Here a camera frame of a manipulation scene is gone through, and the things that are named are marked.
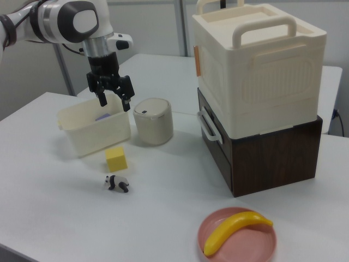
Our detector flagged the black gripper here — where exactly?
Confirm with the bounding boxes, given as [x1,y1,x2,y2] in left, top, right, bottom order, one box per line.
[86,52,136,112]

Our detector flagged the wood drawer with white handle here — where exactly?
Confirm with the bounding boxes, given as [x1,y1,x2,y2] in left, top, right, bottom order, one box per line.
[196,87,232,167]

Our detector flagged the cream open plastic bin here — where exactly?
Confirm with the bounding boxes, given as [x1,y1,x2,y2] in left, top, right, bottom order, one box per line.
[56,94,131,158]

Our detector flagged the dark wood drawer cabinet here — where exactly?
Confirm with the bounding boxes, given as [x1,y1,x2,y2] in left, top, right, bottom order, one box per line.
[196,87,324,198]

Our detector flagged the beige lidded trash can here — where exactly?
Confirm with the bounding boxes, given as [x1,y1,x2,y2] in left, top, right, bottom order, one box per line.
[133,98,175,145]

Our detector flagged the yellow foam cube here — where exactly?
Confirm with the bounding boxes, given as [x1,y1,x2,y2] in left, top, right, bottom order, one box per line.
[105,146,128,172]

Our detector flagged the panda toy figurine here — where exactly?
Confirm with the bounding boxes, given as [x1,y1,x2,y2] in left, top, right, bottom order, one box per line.
[103,175,130,193]

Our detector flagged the yellow toy banana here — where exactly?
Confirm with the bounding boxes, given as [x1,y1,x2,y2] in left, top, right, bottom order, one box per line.
[203,210,274,257]

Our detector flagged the pink plate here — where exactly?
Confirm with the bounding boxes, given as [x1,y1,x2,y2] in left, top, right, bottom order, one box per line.
[197,207,278,262]

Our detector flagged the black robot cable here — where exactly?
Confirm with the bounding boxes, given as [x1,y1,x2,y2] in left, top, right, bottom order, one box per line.
[61,43,85,57]

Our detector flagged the black wall power cable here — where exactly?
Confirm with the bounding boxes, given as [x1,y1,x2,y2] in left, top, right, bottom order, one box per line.
[333,108,345,136]

